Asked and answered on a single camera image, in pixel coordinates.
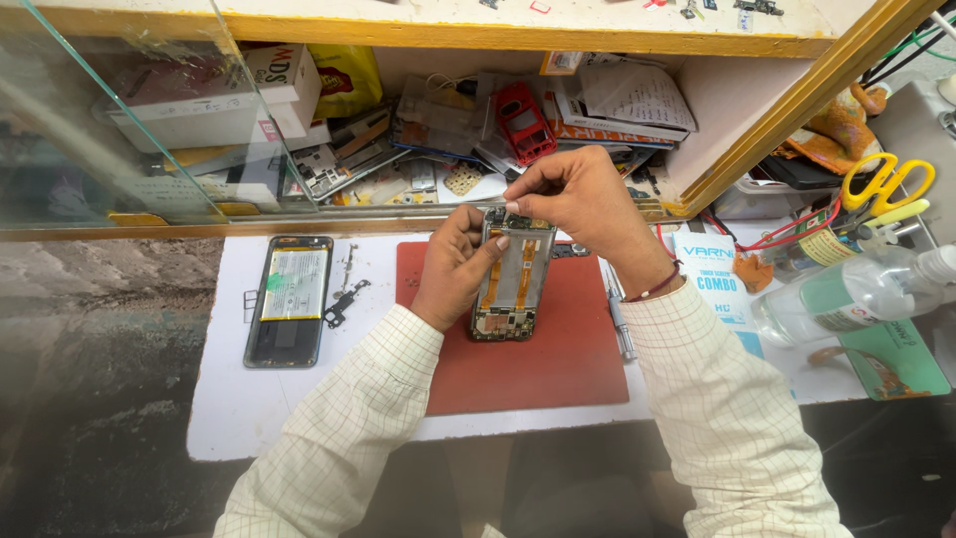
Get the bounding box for person's right hand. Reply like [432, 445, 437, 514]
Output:
[503, 145, 678, 300]

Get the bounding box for person's left hand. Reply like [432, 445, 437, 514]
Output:
[409, 203, 511, 334]

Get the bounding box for phone frame with boards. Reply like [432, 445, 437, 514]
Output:
[470, 207, 558, 344]

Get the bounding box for red thread wristband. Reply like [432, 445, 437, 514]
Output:
[623, 259, 684, 304]

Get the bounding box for thin silver metal part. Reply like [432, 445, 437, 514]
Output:
[333, 242, 360, 299]

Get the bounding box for silver precision screwdriver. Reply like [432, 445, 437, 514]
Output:
[602, 262, 638, 363]

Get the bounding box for red work mat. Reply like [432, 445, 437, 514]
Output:
[394, 240, 631, 418]

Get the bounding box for white and blue screen packet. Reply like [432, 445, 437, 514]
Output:
[671, 231, 767, 360]

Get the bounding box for black phone with exposed battery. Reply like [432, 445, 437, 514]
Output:
[242, 235, 336, 370]

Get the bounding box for white plastic container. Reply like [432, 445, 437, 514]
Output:
[713, 175, 839, 221]

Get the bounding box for small orange cloth scrap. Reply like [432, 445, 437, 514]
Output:
[732, 252, 776, 294]

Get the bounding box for black pouch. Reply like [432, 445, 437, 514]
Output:
[757, 152, 850, 192]

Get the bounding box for wooden shelf of phone parts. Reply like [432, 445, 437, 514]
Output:
[0, 0, 947, 242]

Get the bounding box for small bottle with green label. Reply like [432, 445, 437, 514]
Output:
[777, 209, 876, 283]

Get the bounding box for orange patterned cloth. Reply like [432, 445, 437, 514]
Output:
[772, 81, 891, 177]

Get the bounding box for clear plastic liquid bottle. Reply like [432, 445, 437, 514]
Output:
[750, 244, 956, 349]

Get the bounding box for grey machine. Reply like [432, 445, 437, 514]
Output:
[865, 73, 956, 249]

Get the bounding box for green printed card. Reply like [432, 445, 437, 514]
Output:
[807, 319, 953, 403]

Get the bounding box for glass pane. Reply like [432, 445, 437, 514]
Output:
[0, 0, 323, 230]

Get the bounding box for black metal bracket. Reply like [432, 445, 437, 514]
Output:
[323, 278, 373, 330]

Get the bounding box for red cable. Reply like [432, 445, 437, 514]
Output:
[656, 195, 844, 260]

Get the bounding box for yellow handled scissors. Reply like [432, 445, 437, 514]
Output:
[832, 151, 937, 233]

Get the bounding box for pale yellow handled tool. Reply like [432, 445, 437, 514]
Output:
[862, 198, 932, 230]

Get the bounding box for bundle of green and black cables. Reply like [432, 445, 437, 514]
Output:
[859, 6, 956, 88]

